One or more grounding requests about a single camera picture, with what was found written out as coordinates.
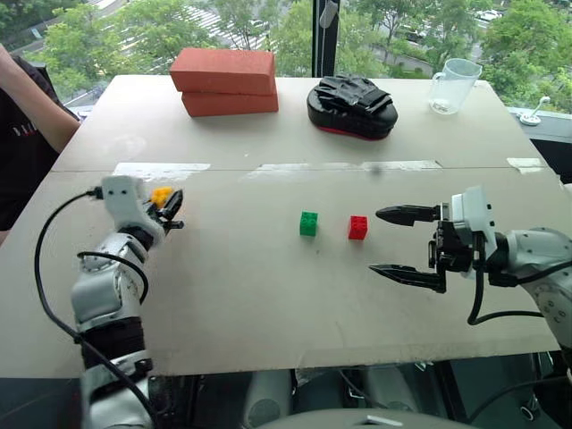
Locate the red foam brick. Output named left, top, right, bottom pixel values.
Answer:
left=169, top=47, right=277, bottom=97
left=180, top=90, right=281, bottom=119

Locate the white blind cord weight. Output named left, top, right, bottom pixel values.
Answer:
left=318, top=0, right=340, bottom=29

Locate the white suction cup hook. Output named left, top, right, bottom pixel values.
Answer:
left=517, top=95, right=552, bottom=126

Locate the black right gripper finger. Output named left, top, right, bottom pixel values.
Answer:
left=375, top=204, right=442, bottom=227
left=368, top=263, right=448, bottom=295

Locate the person in black shirt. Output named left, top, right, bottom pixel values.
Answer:
left=0, top=43, right=82, bottom=233

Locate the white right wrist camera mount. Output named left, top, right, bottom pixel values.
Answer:
left=450, top=184, right=498, bottom=281

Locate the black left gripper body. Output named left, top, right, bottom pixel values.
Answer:
left=144, top=201, right=176, bottom=237

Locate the red toy brick cube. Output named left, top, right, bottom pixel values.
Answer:
left=347, top=214, right=370, bottom=241

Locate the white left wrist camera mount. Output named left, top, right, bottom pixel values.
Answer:
left=100, top=175, right=167, bottom=248

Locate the clear tape strip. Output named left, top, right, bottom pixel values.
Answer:
left=506, top=156, right=547, bottom=174
left=113, top=161, right=212, bottom=179
left=243, top=159, right=444, bottom=180

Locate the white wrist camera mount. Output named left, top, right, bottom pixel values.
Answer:
left=450, top=184, right=498, bottom=281
left=100, top=175, right=167, bottom=248

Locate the yellow toy brick cube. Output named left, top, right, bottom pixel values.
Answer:
left=151, top=186, right=174, bottom=208

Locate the clear plastic measuring cup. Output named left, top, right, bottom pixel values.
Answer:
left=429, top=57, right=484, bottom=116

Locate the black window frame post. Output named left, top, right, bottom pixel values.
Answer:
left=312, top=0, right=338, bottom=78

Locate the grey rounded robot body shell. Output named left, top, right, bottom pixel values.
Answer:
left=243, top=364, right=479, bottom=429

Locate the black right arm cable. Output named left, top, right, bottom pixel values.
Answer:
left=467, top=231, right=572, bottom=327

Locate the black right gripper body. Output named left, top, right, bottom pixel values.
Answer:
left=426, top=202, right=478, bottom=279

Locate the green toy brick cube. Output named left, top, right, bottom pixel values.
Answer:
left=299, top=210, right=320, bottom=237

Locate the black boxing focus pad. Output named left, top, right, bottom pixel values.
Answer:
left=306, top=75, right=400, bottom=142

